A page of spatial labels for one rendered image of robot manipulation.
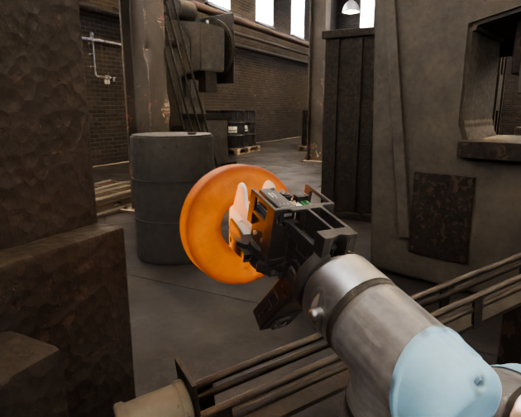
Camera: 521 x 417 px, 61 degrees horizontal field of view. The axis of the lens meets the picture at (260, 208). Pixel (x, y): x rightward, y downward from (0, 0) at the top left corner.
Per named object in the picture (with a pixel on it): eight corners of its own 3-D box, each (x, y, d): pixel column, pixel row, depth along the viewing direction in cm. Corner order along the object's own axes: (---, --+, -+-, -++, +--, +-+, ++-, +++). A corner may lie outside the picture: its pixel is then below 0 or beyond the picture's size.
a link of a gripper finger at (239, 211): (240, 167, 56) (274, 198, 48) (236, 209, 58) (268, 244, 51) (217, 169, 54) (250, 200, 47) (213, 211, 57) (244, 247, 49)
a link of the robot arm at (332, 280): (385, 338, 40) (311, 361, 37) (354, 308, 44) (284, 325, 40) (407, 270, 37) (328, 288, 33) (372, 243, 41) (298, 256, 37)
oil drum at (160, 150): (118, 258, 318) (109, 132, 298) (170, 237, 369) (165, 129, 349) (185, 271, 291) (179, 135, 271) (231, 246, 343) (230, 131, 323)
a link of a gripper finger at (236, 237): (254, 213, 54) (290, 249, 47) (252, 226, 54) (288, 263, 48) (218, 218, 51) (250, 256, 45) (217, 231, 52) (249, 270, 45)
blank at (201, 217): (225, 300, 60) (235, 309, 57) (153, 218, 54) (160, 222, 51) (303, 224, 64) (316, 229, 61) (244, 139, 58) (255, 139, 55)
